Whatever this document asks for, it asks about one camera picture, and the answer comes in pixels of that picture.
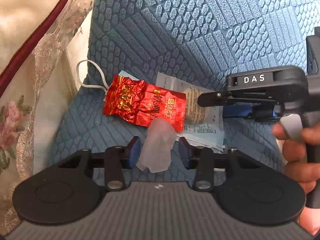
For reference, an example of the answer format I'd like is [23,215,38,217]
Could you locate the printed paper packet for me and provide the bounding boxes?
[156,73,224,135]

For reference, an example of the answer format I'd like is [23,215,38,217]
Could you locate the translucent plastic wrapper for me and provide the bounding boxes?
[136,118,177,173]

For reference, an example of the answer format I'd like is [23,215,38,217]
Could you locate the person's right hand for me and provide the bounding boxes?
[272,123,319,235]

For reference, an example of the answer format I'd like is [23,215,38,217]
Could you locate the red tea packet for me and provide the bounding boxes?
[103,74,186,133]

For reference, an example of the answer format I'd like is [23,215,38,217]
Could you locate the blue textured seat cushion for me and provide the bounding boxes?
[48,0,319,170]

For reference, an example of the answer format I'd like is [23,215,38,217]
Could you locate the red black cream blanket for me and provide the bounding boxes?
[1,0,68,93]

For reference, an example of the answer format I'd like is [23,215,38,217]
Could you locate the blue face mask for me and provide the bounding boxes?
[76,59,226,155]

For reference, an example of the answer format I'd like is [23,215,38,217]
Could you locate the floral lace bed cover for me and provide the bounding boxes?
[1,0,94,235]

